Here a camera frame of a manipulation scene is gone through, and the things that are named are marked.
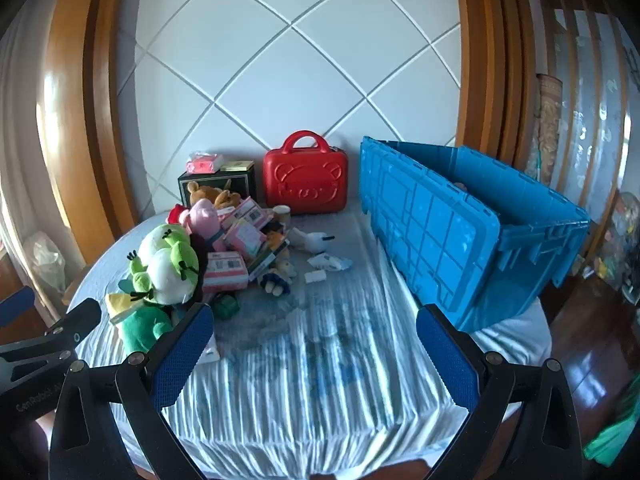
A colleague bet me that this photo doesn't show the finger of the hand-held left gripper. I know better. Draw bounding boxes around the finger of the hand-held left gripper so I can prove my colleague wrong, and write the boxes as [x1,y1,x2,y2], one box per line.
[0,286,37,318]
[0,298,102,386]

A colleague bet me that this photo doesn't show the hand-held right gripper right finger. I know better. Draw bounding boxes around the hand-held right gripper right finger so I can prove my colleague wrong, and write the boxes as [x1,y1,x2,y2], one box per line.
[416,304,583,480]

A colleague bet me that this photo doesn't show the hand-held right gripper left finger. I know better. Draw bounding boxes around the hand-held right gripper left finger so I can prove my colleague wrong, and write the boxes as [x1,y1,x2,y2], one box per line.
[48,303,216,480]

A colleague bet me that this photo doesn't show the pink white carton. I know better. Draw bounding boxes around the pink white carton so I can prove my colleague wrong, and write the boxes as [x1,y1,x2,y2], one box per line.
[223,220,268,261]
[217,197,273,231]
[202,252,249,295]

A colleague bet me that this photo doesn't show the blue plastic crate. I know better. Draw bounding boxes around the blue plastic crate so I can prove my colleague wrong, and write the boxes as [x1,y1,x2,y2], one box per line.
[359,136,592,333]

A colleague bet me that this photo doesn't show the green plush toy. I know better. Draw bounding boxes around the green plush toy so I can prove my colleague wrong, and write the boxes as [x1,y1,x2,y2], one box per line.
[106,292,173,353]

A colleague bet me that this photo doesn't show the clear plastic bag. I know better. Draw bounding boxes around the clear plastic bag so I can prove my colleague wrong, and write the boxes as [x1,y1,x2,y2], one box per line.
[24,231,68,295]

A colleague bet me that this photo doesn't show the green white frog plush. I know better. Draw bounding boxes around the green white frog plush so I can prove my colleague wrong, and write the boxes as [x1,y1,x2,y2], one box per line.
[126,224,200,266]
[120,252,202,306]

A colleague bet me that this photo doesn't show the small doll plush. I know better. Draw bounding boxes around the small doll plush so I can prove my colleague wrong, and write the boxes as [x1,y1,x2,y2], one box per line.
[259,259,297,297]

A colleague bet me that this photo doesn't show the white striped tablecloth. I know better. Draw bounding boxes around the white striped tablecloth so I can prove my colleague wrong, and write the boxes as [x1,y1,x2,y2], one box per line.
[67,205,553,478]

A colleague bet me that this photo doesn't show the black flat box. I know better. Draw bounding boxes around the black flat box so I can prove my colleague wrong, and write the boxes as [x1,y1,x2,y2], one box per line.
[248,239,291,281]

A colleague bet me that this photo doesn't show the pink pig plush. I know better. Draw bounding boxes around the pink pig plush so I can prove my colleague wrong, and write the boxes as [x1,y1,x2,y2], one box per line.
[180,198,226,251]

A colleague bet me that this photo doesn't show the white curtain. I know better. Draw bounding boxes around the white curtain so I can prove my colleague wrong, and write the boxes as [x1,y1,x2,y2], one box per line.
[0,10,63,311]

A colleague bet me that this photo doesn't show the brown teddy plush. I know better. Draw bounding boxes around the brown teddy plush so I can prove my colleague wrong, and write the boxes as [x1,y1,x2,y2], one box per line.
[186,180,241,209]

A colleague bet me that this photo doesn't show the white plush toy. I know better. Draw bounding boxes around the white plush toy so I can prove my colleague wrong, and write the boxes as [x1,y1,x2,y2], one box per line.
[290,227,335,253]

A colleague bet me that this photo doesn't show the green bag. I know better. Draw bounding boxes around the green bag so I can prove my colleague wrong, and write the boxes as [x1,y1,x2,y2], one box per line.
[582,417,640,466]

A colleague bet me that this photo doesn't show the pink packet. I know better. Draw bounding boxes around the pink packet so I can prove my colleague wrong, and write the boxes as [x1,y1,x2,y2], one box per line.
[186,152,225,175]

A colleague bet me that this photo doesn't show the toy clutter pile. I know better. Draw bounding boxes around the toy clutter pile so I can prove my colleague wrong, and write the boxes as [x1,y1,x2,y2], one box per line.
[580,190,640,306]

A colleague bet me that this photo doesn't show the red toy suitcase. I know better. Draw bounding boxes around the red toy suitcase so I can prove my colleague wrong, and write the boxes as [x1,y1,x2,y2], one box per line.
[263,130,350,216]

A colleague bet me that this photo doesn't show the hanging scroll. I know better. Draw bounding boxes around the hanging scroll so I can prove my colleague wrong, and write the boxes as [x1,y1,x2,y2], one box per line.
[536,74,563,186]

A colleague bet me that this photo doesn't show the wooden glass screen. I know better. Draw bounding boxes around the wooden glass screen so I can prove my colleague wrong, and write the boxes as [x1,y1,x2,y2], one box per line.
[537,0,637,201]

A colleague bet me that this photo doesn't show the wooden wall frame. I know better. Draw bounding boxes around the wooden wall frame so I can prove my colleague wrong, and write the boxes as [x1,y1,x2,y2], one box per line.
[452,0,538,171]
[35,0,143,268]

